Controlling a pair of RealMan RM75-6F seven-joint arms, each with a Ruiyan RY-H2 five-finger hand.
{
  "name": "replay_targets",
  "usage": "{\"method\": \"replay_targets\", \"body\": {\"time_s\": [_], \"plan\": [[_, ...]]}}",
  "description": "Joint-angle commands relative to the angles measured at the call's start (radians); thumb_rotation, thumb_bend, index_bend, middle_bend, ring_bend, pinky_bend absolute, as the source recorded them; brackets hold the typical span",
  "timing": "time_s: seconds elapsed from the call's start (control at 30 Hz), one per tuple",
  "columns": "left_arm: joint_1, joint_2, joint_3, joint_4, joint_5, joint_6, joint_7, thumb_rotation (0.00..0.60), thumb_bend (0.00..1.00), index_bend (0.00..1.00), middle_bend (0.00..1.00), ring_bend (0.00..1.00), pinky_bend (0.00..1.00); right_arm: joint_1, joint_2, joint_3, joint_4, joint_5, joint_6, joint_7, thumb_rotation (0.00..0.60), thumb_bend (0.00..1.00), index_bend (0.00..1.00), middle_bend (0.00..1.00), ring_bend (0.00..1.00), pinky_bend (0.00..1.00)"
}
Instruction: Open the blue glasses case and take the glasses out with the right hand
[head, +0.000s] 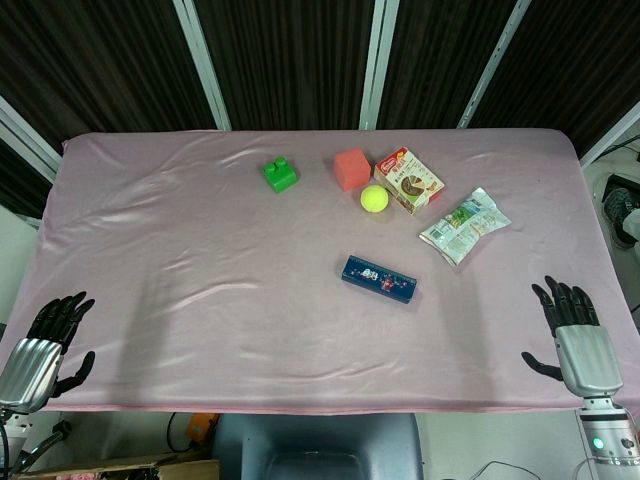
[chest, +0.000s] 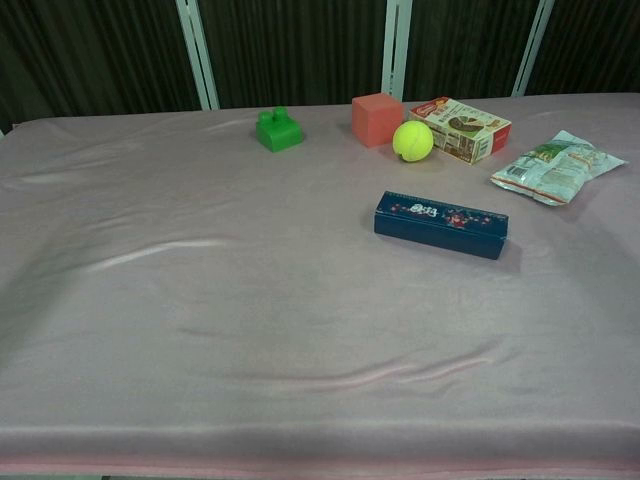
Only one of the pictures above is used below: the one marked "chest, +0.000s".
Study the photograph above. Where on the blue box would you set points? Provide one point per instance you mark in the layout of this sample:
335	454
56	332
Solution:
435	230

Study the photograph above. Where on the green toy building brick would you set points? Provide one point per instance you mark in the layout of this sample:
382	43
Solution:
277	135

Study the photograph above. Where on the red foam cube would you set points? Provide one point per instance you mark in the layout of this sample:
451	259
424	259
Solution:
375	122

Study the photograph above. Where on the pink tablecloth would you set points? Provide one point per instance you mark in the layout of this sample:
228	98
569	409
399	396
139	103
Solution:
200	300

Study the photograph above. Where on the yellow tennis ball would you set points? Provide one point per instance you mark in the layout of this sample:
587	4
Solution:
412	141

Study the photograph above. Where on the red biscuit box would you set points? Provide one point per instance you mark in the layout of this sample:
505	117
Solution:
465	125

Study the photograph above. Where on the pale green snack bag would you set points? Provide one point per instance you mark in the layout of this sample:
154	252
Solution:
555	170

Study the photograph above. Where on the white partition post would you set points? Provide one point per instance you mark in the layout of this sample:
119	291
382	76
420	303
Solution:
397	50
200	65
532	50

